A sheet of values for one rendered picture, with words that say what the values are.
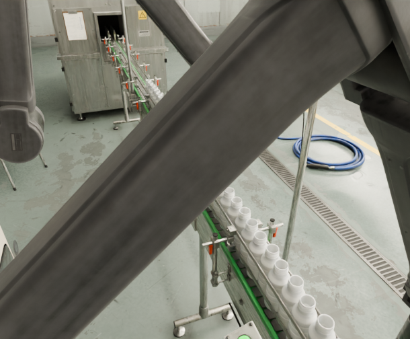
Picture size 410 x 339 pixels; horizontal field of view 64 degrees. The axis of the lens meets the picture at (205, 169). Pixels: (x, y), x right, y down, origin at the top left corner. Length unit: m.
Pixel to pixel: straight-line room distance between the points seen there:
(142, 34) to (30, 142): 4.07
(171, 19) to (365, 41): 0.46
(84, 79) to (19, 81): 4.07
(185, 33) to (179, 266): 2.01
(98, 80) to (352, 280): 3.72
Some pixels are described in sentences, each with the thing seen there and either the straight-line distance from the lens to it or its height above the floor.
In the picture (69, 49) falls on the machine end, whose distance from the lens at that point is 4.59.
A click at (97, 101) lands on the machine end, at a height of 0.26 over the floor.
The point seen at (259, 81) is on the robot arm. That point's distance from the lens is 0.16.
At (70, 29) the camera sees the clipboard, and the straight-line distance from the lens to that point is 4.54.
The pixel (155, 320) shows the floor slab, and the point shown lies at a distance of 2.21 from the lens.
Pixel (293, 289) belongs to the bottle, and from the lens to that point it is 0.89.
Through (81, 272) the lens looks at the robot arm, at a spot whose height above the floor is 1.69.
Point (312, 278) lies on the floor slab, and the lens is 2.49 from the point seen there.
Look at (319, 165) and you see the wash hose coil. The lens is 3.63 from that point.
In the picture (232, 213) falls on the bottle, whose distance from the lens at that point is 1.11.
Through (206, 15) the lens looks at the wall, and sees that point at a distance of 10.74.
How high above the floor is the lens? 1.83
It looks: 32 degrees down
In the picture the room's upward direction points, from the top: straight up
